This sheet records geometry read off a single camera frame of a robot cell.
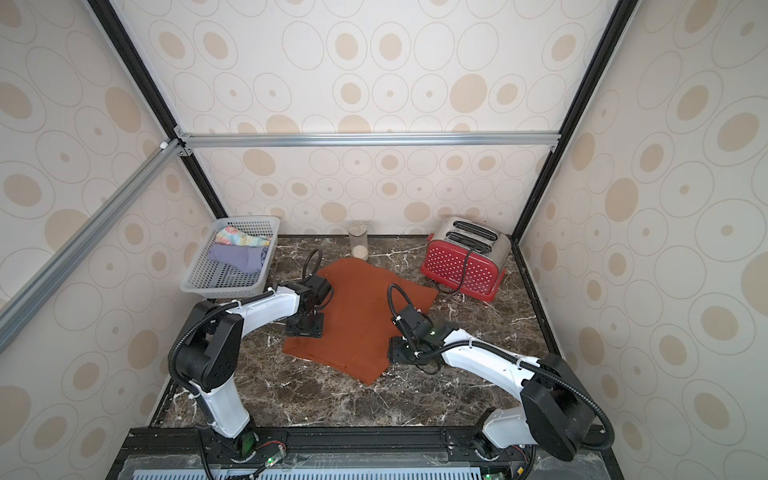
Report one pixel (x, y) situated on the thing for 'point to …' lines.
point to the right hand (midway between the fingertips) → (404, 352)
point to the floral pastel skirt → (231, 235)
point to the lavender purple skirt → (246, 258)
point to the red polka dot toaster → (467, 255)
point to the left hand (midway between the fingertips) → (318, 330)
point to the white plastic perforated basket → (207, 278)
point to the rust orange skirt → (359, 318)
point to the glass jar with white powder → (358, 241)
